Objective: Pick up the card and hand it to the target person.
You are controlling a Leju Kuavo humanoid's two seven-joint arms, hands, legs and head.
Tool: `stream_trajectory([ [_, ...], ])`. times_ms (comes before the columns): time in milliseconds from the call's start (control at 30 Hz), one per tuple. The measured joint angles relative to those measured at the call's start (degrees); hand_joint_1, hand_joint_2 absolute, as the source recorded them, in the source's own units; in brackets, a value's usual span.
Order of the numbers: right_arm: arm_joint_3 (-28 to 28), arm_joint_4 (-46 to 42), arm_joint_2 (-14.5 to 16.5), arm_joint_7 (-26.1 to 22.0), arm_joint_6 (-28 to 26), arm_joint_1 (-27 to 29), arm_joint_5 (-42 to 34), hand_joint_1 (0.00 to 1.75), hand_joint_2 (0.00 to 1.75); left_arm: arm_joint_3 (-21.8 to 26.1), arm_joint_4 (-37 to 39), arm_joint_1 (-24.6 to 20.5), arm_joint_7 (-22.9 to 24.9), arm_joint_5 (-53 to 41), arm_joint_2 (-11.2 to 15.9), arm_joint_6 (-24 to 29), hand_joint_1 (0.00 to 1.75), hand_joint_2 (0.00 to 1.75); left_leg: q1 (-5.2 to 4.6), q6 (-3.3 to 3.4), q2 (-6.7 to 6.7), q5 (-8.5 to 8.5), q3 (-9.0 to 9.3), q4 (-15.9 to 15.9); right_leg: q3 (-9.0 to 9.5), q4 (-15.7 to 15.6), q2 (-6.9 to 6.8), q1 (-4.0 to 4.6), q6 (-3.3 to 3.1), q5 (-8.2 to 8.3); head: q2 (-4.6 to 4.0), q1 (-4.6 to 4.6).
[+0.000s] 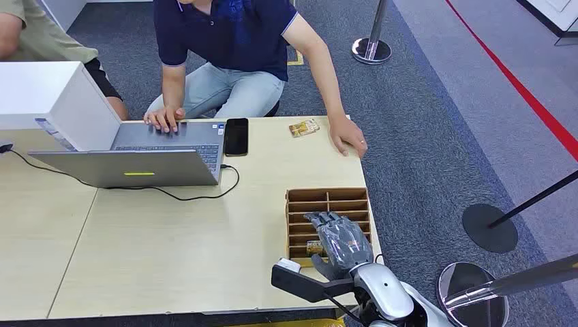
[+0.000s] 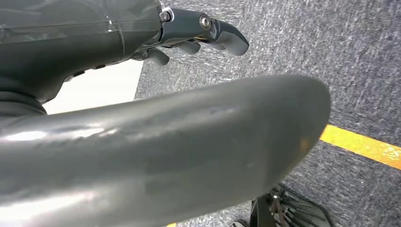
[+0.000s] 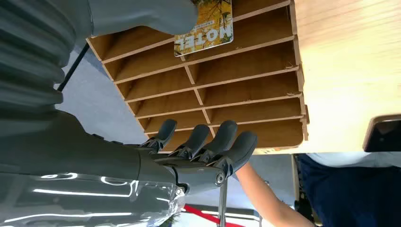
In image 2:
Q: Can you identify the robot left arm ribbed sleeve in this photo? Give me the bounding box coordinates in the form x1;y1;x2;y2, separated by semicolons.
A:
0;90;48;119

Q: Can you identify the yellow floor tape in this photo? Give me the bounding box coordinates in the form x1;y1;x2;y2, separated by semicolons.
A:
166;124;401;227

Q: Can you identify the black base frame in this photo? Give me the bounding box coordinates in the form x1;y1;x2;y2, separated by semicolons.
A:
230;184;333;227

